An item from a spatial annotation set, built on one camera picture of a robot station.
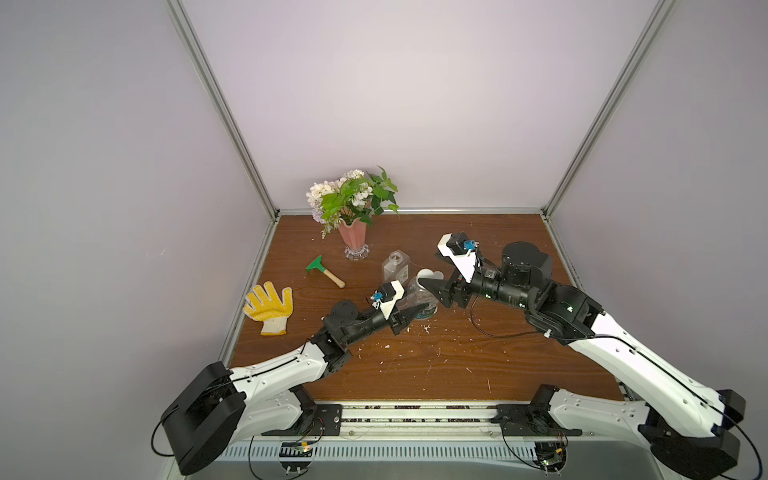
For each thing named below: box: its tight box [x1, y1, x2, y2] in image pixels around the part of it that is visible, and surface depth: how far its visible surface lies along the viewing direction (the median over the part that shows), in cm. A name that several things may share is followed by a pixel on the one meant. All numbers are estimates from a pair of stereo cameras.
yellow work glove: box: [243, 281, 294, 336], surface depth 96 cm
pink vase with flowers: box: [306, 166, 400, 261], surface depth 89 cm
